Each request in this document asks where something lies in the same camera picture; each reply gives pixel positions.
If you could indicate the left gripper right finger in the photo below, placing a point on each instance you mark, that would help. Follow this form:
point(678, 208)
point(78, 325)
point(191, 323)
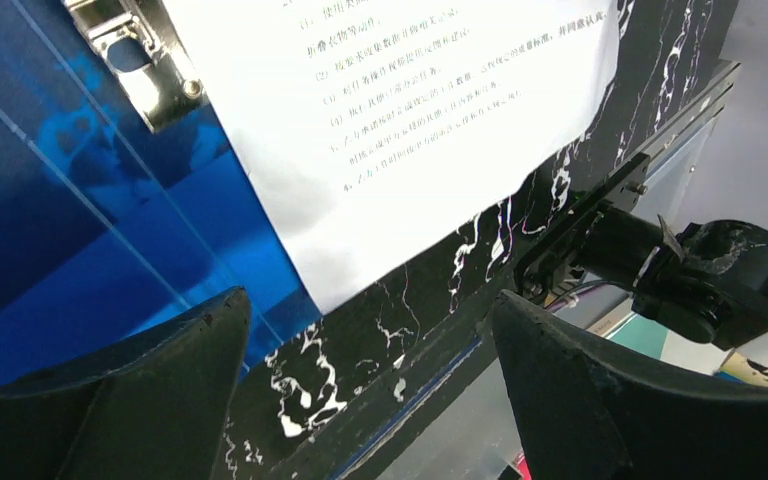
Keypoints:
point(588, 408)

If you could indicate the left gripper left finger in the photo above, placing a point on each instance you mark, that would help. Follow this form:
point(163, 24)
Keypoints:
point(152, 406)

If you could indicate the blue plastic folder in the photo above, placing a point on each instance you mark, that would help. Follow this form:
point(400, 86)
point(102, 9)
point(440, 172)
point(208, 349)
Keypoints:
point(106, 228)

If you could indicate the white paper sheet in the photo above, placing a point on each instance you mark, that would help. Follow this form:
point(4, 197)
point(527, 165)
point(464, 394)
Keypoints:
point(370, 130)

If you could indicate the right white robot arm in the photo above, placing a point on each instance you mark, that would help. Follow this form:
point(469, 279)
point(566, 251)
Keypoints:
point(708, 283)

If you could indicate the silver folder clip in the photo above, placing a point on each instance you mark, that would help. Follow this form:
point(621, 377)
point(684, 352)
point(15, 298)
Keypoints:
point(140, 46)

